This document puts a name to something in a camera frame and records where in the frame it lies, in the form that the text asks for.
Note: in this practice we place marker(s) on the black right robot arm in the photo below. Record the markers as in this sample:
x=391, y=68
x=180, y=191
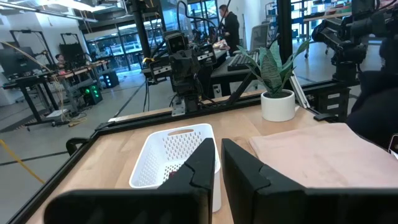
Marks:
x=191, y=101

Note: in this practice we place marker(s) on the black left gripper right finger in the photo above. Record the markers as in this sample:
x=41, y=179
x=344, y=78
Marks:
x=264, y=205

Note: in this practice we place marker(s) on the long wooden workbench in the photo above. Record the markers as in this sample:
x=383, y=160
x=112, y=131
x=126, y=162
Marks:
x=46, y=77

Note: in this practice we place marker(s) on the black fabric object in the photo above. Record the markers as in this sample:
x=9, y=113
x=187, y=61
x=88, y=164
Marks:
x=373, y=105

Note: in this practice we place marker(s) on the silver aluminium bar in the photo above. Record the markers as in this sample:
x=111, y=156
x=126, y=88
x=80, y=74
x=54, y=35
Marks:
x=300, y=93

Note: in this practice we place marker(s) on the black monitor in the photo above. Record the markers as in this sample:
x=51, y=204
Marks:
x=15, y=60

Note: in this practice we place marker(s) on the blue shelving unit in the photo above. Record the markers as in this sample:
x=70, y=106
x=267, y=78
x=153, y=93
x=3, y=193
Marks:
x=323, y=12

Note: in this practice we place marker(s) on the black box with blue lights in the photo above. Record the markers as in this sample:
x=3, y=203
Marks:
x=111, y=79

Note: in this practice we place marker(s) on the white perforated plastic basket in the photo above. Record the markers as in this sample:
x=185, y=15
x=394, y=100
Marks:
x=161, y=149

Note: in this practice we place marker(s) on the small red toy fruit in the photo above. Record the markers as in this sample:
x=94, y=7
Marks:
x=173, y=174

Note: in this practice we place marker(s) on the person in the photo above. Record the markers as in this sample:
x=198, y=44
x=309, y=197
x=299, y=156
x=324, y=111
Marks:
x=60, y=60
x=231, y=28

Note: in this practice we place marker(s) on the black desk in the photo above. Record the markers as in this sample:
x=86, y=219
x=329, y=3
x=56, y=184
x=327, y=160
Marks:
x=224, y=74

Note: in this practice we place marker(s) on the black box with green lights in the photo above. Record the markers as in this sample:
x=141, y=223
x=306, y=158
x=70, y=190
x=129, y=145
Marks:
x=92, y=93

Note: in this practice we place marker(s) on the snake plant in white pot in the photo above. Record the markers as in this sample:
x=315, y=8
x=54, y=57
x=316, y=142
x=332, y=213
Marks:
x=276, y=105

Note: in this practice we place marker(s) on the black frame clamp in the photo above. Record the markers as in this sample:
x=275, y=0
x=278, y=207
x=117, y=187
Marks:
x=325, y=117

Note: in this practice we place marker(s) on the black neighbouring robot arm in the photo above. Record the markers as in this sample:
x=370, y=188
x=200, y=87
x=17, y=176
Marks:
x=345, y=40

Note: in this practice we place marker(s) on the pale pink cloth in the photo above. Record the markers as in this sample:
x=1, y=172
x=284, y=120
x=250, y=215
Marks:
x=311, y=155

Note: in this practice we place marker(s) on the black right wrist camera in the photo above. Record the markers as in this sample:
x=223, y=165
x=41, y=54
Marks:
x=175, y=42

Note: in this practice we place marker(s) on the grey office chair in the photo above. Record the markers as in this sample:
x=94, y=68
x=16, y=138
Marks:
x=259, y=35

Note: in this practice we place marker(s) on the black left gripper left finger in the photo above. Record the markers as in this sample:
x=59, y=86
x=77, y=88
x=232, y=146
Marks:
x=186, y=202

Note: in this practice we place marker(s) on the black keyboard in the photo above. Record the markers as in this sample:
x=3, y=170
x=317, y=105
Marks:
x=242, y=60

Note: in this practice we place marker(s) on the black metal table frame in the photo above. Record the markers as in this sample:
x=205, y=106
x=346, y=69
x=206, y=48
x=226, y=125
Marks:
x=284, y=31

